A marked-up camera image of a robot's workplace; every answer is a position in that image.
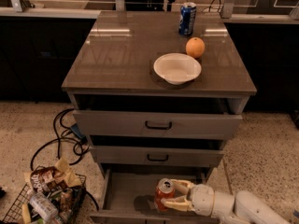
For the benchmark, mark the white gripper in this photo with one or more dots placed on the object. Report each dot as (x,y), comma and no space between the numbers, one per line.
(202,199)

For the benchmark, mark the red coke can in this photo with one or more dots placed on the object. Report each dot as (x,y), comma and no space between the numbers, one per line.
(164,189)

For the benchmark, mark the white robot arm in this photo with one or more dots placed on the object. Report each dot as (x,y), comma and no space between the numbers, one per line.
(243,208)

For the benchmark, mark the bottom grey drawer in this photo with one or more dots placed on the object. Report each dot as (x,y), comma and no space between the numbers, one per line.
(129,199)

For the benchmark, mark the grey drawer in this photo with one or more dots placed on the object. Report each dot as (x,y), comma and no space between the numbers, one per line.
(161,125)
(129,199)
(157,156)

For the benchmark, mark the middle grey drawer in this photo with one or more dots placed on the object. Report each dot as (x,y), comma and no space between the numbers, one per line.
(157,156)

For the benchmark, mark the grey drawer cabinet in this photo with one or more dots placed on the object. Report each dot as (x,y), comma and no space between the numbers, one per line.
(114,72)

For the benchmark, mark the top grey drawer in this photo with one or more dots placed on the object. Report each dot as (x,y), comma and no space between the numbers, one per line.
(161,125)

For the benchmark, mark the blue pepsi can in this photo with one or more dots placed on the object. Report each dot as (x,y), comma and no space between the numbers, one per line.
(187,18)

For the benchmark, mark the white paper bowl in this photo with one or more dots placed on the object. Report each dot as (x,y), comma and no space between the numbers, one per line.
(177,68)

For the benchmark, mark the brown snack bag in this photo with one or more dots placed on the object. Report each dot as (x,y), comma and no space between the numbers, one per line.
(47,179)

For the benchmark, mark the clear plastic bottle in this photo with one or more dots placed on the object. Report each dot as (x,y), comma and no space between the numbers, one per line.
(43,206)

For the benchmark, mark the orange fruit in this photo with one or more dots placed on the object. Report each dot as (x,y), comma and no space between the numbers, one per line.
(195,47)

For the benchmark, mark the black wire basket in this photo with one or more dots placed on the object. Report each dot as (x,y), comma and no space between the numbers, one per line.
(67,201)

